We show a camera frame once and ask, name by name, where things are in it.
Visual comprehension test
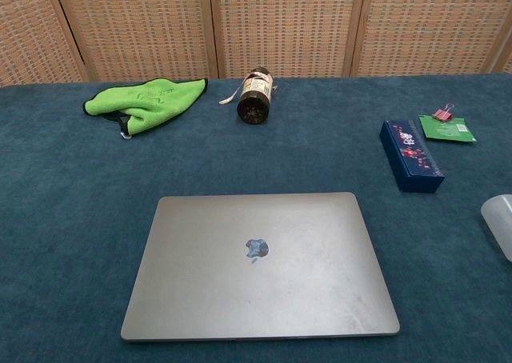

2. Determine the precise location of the pink binder clip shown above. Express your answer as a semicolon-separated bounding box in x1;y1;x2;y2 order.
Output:
431;102;458;122

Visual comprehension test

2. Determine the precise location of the blue rectangular box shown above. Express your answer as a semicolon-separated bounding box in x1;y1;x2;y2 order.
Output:
378;119;446;193

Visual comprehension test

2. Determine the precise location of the green foil packet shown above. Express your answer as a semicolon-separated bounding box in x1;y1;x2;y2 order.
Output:
418;114;478;145

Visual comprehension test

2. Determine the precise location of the woven rattan folding screen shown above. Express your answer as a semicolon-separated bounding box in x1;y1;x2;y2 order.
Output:
0;0;512;87

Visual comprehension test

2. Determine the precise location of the green microfiber cloth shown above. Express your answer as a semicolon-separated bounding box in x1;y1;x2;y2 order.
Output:
82;78;210;140

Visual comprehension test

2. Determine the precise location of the silver laptop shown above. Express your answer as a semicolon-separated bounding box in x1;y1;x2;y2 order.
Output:
120;191;401;343

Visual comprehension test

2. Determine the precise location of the dark brown glass bottle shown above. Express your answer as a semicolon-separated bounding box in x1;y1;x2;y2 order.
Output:
236;67;276;125

